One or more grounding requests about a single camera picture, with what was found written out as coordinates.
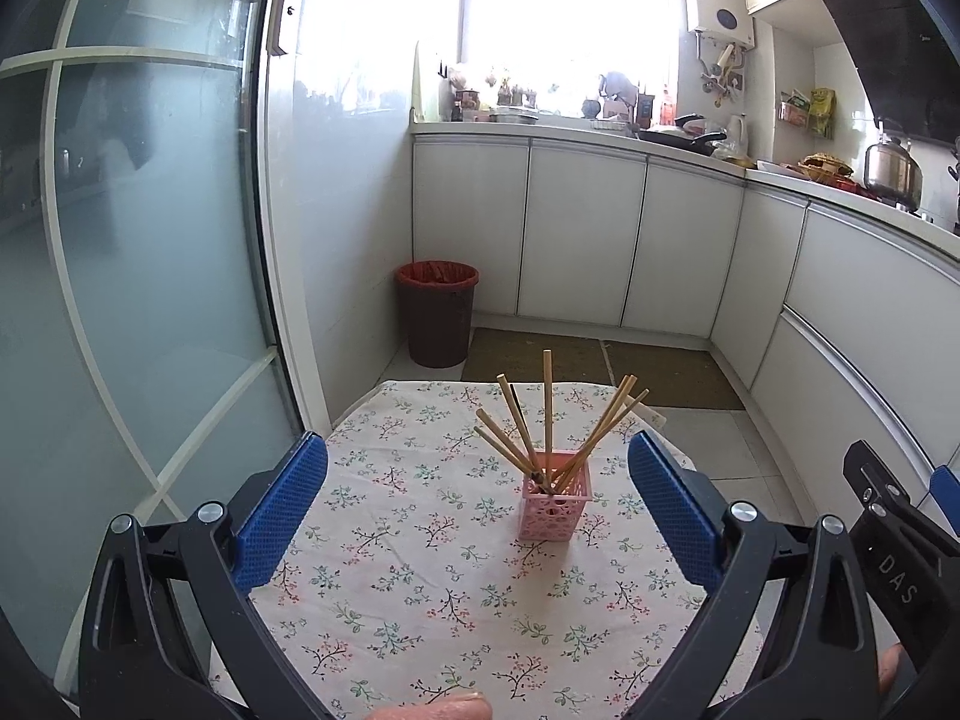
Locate row of windowsill jars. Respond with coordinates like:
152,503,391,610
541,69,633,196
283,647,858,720
450,67,657,128

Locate basket of food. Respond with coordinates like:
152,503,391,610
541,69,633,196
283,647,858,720
796,154,852,182

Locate black frying pan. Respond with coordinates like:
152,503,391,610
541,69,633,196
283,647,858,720
637,127,728,157

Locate white kitchen countertop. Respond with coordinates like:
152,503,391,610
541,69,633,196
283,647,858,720
411,118,960,241

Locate person's right hand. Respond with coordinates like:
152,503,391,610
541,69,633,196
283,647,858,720
877,643,906,700

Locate black range hood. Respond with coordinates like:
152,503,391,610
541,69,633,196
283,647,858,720
802,0,960,143

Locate brown floor mat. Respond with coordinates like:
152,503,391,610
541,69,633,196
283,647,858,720
604,341,747,412
461,328,608,385

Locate floral tablecloth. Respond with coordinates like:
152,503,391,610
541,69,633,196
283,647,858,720
206,381,766,720

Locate wall rack with packets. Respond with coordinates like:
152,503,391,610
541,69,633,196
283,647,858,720
778,86,837,140

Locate pink perforated plastic basket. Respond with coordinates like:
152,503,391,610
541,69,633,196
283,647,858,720
516,450,595,542

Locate stainless steel pot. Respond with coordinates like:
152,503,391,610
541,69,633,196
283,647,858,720
864,136,923,209

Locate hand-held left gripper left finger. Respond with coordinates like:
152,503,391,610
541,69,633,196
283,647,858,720
75,431,331,720

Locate white kitchen cabinets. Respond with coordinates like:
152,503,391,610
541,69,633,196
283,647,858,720
411,131,960,470

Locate frosted glass sliding door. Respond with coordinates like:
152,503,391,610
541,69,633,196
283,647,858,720
0,0,331,691

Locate bright kitchen window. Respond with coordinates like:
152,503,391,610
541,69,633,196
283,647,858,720
461,0,680,117

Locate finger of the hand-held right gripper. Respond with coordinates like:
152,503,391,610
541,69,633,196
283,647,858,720
842,440,914,516
928,465,960,524

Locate bundle of chopsticks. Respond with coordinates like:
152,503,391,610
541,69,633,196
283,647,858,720
472,349,650,496

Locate person's left hand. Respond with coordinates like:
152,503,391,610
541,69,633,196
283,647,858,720
373,692,494,720

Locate brown trash bin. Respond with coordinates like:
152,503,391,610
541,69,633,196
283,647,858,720
396,260,481,368

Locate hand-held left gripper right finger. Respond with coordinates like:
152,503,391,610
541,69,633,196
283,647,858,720
628,431,880,720

